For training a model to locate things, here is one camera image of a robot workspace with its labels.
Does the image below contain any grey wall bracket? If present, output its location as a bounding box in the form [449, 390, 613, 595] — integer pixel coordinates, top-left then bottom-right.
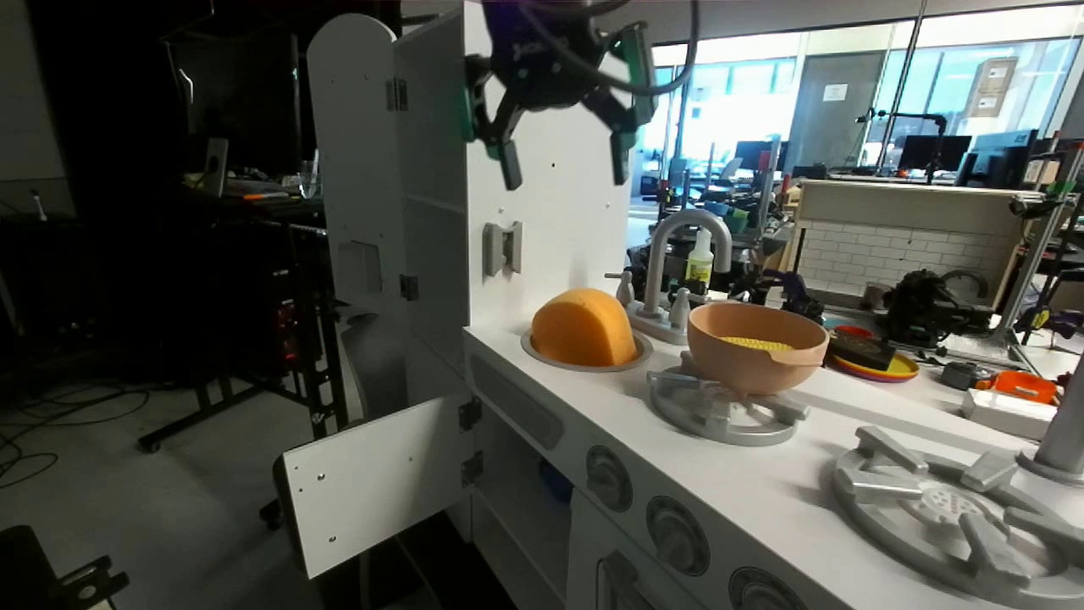
[480, 216, 526, 281]

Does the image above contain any orange yellow plate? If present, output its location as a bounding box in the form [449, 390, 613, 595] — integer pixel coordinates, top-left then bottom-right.
[827, 322, 920, 386]

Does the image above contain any clear spray bottle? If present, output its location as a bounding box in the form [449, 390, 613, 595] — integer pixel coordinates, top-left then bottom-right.
[684, 228, 718, 298]

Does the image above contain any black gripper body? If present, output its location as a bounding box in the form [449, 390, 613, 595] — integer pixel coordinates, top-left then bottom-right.
[477, 0, 635, 111]

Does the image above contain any black object on plate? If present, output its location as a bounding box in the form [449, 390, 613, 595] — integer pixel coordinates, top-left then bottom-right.
[835, 331, 900, 374]

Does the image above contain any grey toy faucet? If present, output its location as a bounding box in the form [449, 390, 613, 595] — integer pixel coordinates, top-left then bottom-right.
[616, 206, 737, 347]

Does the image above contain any black equipment pile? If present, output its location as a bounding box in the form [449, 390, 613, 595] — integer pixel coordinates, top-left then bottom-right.
[878, 269, 1000, 350]

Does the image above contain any yellow toy banana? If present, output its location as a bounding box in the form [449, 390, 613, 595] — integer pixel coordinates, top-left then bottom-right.
[720, 331, 797, 367]

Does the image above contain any orange hand tool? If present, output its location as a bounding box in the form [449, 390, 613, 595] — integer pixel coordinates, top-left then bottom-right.
[976, 369, 1067, 411]

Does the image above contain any white toy kitchen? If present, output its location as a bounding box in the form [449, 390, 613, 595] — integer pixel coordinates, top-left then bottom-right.
[393, 0, 1084, 610]

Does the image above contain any orange dome bowl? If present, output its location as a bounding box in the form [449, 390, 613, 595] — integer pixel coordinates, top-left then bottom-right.
[527, 285, 645, 374]

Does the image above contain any wooden bowl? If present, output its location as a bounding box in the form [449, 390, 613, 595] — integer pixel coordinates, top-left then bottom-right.
[684, 298, 833, 404]

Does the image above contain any small white cabinet door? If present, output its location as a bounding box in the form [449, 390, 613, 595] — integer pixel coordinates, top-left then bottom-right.
[276, 392, 473, 582]

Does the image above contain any dark background monitor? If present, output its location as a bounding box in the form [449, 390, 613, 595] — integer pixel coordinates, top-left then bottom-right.
[896, 131, 976, 181]

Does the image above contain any round grey oven knob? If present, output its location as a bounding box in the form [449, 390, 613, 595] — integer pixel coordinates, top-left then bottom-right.
[584, 444, 635, 516]
[645, 494, 713, 578]
[725, 563, 810, 610]

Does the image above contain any grey metal pole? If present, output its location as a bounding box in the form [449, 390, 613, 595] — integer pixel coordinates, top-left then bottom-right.
[1016, 356, 1084, 485]

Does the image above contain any framed wall poster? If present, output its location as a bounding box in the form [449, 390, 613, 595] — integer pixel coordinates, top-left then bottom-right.
[970, 57, 1021, 121]

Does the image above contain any black clamp mount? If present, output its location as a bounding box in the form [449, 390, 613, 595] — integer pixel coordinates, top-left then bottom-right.
[0, 523, 133, 610]

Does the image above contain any white flat box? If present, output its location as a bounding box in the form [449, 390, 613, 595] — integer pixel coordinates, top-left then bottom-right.
[960, 386, 1061, 441]

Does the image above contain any grey toy burner grate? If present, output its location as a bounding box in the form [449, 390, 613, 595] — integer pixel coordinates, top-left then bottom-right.
[830, 425, 1084, 610]
[645, 367, 813, 447]

